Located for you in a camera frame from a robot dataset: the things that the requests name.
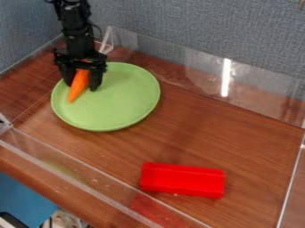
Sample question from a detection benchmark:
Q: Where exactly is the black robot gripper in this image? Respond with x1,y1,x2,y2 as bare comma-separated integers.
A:
52,49,107,91

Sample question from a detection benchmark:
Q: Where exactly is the orange toy carrot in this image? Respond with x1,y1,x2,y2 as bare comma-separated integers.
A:
68,69,89,102

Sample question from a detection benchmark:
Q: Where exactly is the green round plate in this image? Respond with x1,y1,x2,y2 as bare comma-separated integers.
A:
49,62,160,132

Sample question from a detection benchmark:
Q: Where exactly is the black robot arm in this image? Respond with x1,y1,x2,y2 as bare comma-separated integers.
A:
45,0,107,91

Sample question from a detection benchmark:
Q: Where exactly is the red rectangular block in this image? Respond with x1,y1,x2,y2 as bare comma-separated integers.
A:
139,162,224,199

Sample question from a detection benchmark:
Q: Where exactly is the clear acrylic enclosure wall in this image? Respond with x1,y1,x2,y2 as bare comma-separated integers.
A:
0,27,305,228

